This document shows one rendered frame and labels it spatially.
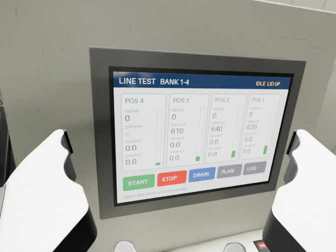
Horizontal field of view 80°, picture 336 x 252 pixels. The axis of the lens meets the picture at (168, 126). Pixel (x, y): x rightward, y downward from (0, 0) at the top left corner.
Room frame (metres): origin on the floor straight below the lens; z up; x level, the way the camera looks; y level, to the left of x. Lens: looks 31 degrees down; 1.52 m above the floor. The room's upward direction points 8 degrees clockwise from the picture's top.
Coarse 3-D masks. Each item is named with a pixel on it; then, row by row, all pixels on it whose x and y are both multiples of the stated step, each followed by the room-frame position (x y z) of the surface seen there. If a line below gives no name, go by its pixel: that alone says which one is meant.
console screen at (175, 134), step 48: (96, 48) 0.34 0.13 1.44; (96, 96) 0.32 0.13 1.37; (144, 96) 0.35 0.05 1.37; (192, 96) 0.38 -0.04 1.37; (240, 96) 0.42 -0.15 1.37; (288, 96) 0.47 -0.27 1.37; (96, 144) 0.30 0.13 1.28; (144, 144) 0.33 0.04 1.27; (192, 144) 0.36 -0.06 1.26; (240, 144) 0.40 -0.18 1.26; (144, 192) 0.30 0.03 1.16; (192, 192) 0.34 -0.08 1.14; (240, 192) 0.38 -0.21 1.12
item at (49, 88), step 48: (0, 0) 0.32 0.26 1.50; (48, 0) 0.34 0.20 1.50; (96, 0) 0.36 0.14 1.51; (144, 0) 0.39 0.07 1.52; (192, 0) 0.42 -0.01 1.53; (240, 0) 0.46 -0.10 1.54; (0, 48) 0.30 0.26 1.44; (48, 48) 0.32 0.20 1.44; (144, 48) 0.37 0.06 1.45; (192, 48) 0.41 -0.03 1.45; (240, 48) 0.44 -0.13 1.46; (288, 48) 0.49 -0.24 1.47; (48, 96) 0.30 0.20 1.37; (288, 144) 0.46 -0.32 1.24; (96, 192) 0.28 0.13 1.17; (96, 240) 0.25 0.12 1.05; (144, 240) 0.28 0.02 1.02; (192, 240) 0.31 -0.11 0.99
